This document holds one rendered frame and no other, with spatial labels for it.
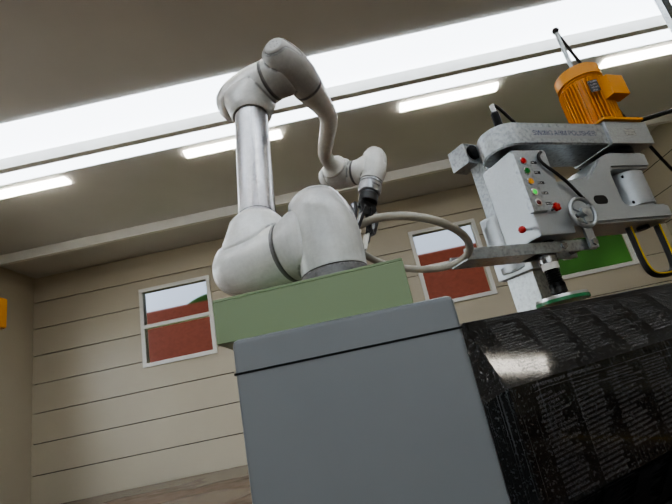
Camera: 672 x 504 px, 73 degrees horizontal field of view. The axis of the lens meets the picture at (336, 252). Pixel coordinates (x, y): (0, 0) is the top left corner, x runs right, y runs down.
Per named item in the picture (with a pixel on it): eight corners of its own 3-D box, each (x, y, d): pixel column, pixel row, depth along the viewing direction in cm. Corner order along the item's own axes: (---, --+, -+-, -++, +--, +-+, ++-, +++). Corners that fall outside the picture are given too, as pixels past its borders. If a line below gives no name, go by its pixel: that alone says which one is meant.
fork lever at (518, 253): (570, 260, 216) (567, 250, 217) (603, 245, 198) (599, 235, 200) (447, 272, 192) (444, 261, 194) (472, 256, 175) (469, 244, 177)
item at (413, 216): (434, 282, 206) (434, 276, 207) (500, 242, 163) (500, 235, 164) (333, 254, 196) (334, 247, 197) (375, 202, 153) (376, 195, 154)
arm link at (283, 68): (320, 65, 145) (285, 85, 150) (287, 19, 131) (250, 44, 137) (323, 91, 138) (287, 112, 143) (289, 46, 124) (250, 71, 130)
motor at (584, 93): (599, 149, 259) (574, 92, 271) (648, 116, 231) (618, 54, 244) (562, 150, 249) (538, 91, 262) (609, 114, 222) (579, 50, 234)
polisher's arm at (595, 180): (646, 251, 234) (610, 169, 249) (690, 234, 214) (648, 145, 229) (535, 264, 209) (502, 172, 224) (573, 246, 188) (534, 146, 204)
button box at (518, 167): (544, 213, 194) (523, 156, 203) (548, 210, 192) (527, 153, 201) (529, 214, 192) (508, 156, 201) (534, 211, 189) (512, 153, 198)
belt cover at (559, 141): (617, 173, 253) (605, 148, 258) (658, 148, 231) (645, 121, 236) (475, 178, 220) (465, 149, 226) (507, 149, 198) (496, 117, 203)
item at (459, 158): (451, 178, 305) (445, 159, 310) (476, 173, 306) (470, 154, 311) (459, 163, 286) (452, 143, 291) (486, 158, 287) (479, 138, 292)
